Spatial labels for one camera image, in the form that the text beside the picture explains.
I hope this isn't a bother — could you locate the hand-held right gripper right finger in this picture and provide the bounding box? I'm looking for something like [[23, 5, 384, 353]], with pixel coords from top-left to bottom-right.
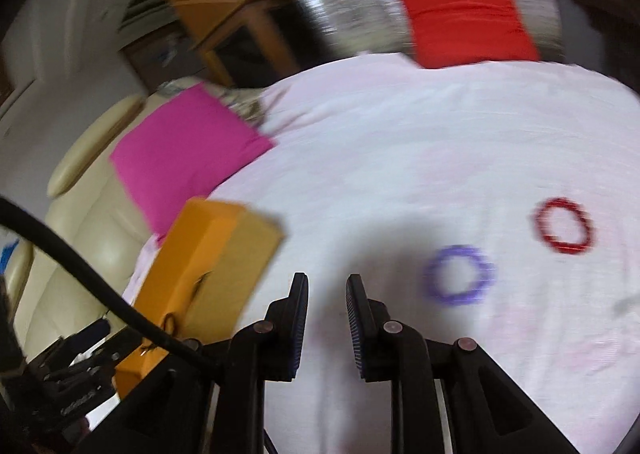
[[346, 274, 583, 454]]

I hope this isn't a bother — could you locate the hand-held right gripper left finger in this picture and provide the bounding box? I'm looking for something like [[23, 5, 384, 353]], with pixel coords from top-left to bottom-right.
[[75, 272, 311, 454]]

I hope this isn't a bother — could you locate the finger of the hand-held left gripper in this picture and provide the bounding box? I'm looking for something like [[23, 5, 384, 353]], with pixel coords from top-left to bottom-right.
[[62, 318, 112, 352]]

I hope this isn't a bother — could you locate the purple bead bracelet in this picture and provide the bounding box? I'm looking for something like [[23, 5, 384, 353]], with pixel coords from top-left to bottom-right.
[[422, 244, 497, 307]]

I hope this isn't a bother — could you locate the orange cardboard box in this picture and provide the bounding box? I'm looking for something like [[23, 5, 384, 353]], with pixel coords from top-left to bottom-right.
[[114, 197, 285, 400]]

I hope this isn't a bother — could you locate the red bead bracelet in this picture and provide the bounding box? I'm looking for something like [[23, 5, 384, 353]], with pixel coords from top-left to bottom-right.
[[532, 197, 597, 255]]

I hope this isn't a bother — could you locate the cream leather sofa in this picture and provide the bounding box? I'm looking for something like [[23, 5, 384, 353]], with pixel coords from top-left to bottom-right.
[[0, 76, 266, 365]]

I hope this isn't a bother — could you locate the white towel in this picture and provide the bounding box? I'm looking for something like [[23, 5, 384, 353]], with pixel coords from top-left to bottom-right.
[[122, 52, 640, 454]]

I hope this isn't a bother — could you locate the pink cushion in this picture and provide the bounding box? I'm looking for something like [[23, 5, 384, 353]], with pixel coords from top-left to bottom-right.
[[109, 82, 276, 235]]

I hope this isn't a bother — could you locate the red cushion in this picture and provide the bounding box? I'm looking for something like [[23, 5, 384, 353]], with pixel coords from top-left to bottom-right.
[[396, 0, 542, 69]]

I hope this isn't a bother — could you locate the black cable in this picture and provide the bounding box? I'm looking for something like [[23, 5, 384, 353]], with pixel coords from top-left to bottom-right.
[[0, 196, 221, 375]]

